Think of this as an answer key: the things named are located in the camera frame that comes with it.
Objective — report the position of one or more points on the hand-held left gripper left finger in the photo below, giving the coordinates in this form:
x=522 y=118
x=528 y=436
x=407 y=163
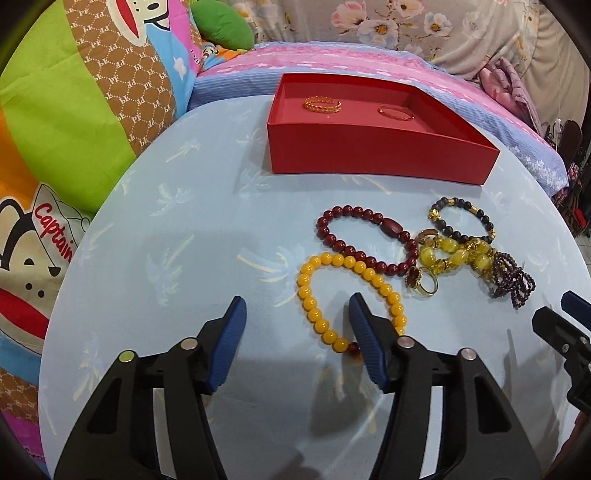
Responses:
x=228 y=337

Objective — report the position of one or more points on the grey floral blanket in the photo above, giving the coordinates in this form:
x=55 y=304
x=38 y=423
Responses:
x=415 y=27

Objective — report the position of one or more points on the dark metal chair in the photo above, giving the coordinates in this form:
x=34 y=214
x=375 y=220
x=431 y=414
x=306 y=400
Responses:
x=570 y=134

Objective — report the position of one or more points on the thin red bangle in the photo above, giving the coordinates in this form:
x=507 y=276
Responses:
x=379 y=112

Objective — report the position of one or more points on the purple cloth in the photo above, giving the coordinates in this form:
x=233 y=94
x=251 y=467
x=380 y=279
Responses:
x=508 y=92

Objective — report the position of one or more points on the pink and blue striped bedsheet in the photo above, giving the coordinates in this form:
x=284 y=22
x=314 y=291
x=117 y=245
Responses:
x=323 y=60

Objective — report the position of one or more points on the red cardboard box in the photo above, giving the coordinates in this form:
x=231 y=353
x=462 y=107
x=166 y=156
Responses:
x=369 y=157

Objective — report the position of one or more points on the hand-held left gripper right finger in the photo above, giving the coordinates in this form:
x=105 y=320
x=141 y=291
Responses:
x=367 y=341

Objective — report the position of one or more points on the green pillow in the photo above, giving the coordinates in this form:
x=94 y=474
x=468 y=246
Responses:
x=221 y=23

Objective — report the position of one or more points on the monkey print blanket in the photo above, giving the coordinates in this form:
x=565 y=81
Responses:
x=92 y=115

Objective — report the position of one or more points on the cartoon print pillow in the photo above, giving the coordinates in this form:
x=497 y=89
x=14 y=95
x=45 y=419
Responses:
x=217 y=55

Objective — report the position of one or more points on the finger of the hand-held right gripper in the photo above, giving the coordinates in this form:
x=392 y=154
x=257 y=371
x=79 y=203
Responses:
x=556 y=330
x=577 y=308

